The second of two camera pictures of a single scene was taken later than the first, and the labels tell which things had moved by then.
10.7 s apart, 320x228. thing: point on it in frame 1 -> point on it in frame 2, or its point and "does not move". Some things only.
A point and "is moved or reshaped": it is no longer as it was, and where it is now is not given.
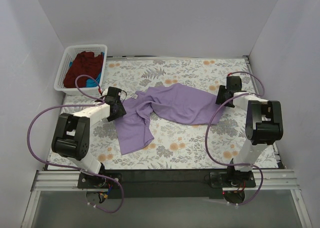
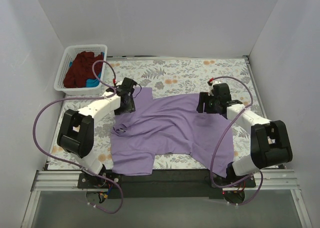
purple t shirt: [171, 102] is moved or reshaped
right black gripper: [222, 97] -> [203, 106]
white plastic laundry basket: [84, 64] does not move
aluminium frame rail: [46, 181] does not move
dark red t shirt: [84, 63] does not move
